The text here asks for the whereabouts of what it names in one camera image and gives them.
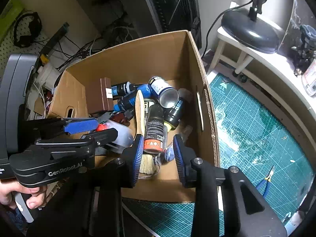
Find white desk shelf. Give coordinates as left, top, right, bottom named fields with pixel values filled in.
left=217, top=1, right=316, bottom=140

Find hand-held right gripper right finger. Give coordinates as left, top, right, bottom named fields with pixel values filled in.
left=172, top=135, right=287, bottom=237

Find black red spray can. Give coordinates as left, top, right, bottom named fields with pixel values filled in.
left=143, top=104, right=165, bottom=154

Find wooden handled brush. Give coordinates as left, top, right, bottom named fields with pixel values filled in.
left=134, top=90, right=160, bottom=177

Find blue handled pliers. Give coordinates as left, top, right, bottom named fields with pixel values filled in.
left=255, top=165, right=276, bottom=198

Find black blue paint bottle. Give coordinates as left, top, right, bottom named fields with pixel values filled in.
left=111, top=81, right=139, bottom=97
left=114, top=95, right=136, bottom=112

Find green cutting mat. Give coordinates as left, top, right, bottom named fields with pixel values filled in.
left=121, top=74, right=313, bottom=237

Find black computer tower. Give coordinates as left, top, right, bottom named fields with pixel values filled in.
left=138, top=0, right=202, bottom=48

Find brown white box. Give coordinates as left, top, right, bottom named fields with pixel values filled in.
left=86, top=77, right=112, bottom=112

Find small black labelled can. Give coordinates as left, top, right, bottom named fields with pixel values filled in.
left=143, top=99, right=155, bottom=115

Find grey machine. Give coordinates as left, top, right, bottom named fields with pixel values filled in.
left=0, top=54, right=40, bottom=179

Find clear plastic box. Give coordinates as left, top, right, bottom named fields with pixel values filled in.
left=301, top=59, right=316, bottom=97

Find person's left hand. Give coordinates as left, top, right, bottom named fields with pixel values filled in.
left=0, top=179, right=48, bottom=210

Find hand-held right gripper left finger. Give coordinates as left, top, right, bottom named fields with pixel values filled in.
left=69, top=134, right=145, bottom=237

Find black yellow spray can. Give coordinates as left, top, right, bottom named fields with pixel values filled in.
left=164, top=95, right=185, bottom=130

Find black lamp cable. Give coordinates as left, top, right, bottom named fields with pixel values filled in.
left=202, top=1, right=253, bottom=56

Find white blue spray can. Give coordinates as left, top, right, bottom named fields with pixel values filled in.
left=148, top=76, right=179, bottom=108

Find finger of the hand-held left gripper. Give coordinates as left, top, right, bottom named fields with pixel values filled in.
left=25, top=117, right=99, bottom=142
left=80, top=128, right=119, bottom=148

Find black desk lamp base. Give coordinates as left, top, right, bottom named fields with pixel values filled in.
left=220, top=0, right=285, bottom=54

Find small blue object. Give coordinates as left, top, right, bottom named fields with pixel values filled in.
left=165, top=147, right=175, bottom=164

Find blue plastic bottle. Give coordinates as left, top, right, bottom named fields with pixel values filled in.
left=138, top=83, right=152, bottom=99

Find white plastic jar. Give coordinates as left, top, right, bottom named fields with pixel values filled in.
left=37, top=63, right=61, bottom=90

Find red capped plastic bottle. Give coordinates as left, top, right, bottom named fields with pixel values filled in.
left=96, top=121, right=134, bottom=154

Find black headphones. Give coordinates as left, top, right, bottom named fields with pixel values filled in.
left=12, top=12, right=42, bottom=48

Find dark red tool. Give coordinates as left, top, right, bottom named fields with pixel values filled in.
left=112, top=112, right=131, bottom=125

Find dark robot model figure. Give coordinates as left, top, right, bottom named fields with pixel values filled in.
left=291, top=24, right=316, bottom=77

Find cardboard box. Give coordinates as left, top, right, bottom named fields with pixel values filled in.
left=47, top=30, right=221, bottom=203

